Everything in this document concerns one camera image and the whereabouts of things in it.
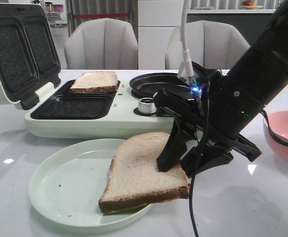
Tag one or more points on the fruit plate on counter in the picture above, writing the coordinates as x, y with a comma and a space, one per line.
250, 5

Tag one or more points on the white refrigerator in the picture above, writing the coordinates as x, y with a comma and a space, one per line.
156, 21

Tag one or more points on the dark kitchen counter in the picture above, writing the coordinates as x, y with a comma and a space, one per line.
250, 22

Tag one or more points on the mint green round plate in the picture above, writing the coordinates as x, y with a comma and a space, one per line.
66, 187

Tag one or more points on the left silver control knob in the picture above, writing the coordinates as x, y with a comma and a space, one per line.
146, 106

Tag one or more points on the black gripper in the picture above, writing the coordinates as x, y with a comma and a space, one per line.
208, 121

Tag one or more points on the grey curtain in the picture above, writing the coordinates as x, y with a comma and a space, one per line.
101, 7

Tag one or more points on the bread slice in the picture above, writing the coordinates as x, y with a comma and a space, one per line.
134, 178
95, 82

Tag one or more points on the pink bowl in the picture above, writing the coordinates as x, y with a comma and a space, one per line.
278, 121

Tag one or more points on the mint green sandwich maker lid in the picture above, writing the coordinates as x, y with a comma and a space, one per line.
29, 64

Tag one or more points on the black round frying pan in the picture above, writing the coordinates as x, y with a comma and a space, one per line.
148, 84

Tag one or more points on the red barrier belt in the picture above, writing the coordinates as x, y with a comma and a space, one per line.
106, 15

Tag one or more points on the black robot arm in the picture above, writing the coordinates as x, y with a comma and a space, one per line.
265, 64

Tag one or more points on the left grey upholstered chair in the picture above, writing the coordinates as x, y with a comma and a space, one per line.
102, 44

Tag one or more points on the right grey upholstered chair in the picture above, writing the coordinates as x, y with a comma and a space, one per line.
215, 45

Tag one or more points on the grey upholstered chair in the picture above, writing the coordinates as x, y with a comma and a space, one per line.
102, 44
215, 45

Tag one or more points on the mint green breakfast maker base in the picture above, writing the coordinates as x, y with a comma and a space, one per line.
109, 115

